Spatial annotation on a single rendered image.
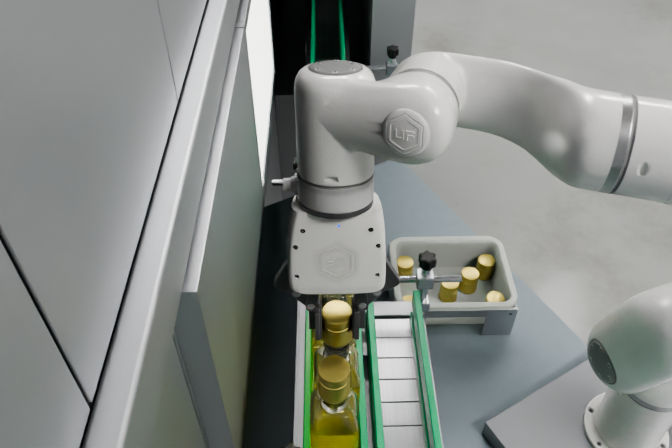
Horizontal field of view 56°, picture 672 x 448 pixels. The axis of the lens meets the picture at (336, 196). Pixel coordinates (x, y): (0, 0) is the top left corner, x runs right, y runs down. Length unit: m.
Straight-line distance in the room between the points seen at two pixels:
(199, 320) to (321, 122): 0.21
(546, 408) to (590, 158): 0.67
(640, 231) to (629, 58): 1.33
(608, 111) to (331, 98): 0.22
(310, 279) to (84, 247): 0.30
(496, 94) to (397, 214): 0.84
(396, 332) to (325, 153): 0.55
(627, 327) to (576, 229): 1.81
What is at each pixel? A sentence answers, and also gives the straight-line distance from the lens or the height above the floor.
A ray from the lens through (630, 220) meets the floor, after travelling 2.72.
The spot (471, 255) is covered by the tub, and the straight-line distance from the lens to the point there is 1.30.
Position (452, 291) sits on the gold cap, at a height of 0.81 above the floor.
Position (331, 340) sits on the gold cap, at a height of 1.15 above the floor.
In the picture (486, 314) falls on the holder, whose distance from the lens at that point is 1.20.
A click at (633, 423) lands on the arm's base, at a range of 1.05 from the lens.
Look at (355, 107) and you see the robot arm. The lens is 0.54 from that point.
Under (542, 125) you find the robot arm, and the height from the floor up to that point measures 1.41.
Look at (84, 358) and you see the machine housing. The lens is 0.41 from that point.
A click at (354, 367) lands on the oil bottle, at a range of 0.78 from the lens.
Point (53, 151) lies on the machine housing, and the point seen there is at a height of 1.54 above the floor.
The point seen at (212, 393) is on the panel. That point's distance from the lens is 0.70.
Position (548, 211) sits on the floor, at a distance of 2.64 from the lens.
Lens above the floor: 1.75
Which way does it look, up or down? 43 degrees down
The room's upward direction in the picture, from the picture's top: straight up
